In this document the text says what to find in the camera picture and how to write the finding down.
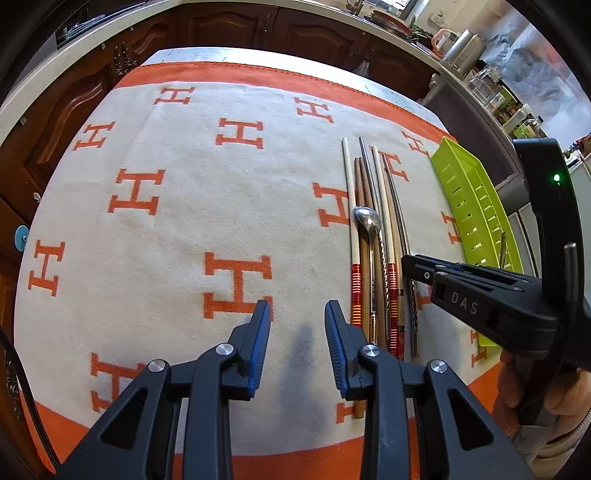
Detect person's right forearm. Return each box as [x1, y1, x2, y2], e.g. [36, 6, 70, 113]
[512, 413, 591, 472]

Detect brown wooden base cabinets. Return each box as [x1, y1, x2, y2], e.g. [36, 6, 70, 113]
[0, 4, 444, 467]

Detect white shelf cabinet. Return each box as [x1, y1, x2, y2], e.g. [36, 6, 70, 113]
[418, 69, 546, 204]

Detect pink jug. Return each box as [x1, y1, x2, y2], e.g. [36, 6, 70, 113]
[431, 28, 458, 54]

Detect steel kettle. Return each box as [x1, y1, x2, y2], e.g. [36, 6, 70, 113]
[443, 30, 485, 70]

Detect green plastic utensil tray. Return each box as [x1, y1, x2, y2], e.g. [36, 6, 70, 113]
[429, 136, 525, 349]

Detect black cable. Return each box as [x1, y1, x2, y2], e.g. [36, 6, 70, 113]
[0, 327, 62, 468]

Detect orange and white printed blanket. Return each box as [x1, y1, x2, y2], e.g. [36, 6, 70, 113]
[14, 62, 509, 480]

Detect glass jar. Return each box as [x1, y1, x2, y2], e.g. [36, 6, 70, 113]
[468, 67, 504, 102]

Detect clear plastic bottle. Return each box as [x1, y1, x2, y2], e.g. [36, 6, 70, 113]
[503, 104, 532, 127]

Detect white kitchen countertop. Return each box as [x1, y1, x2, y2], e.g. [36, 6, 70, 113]
[0, 0, 446, 134]

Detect small steel teaspoon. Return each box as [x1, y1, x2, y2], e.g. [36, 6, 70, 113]
[353, 206, 382, 346]

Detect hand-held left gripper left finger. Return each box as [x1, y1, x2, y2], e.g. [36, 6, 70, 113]
[55, 299, 272, 480]

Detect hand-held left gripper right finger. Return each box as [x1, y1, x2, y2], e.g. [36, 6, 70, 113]
[324, 299, 532, 480]

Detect person's right hand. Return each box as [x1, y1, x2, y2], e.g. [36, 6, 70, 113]
[494, 352, 591, 445]

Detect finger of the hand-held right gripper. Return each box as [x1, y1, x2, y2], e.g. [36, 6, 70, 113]
[400, 253, 544, 297]
[431, 270, 563, 357]

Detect red frying pan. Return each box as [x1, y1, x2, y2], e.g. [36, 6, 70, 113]
[369, 9, 414, 31]

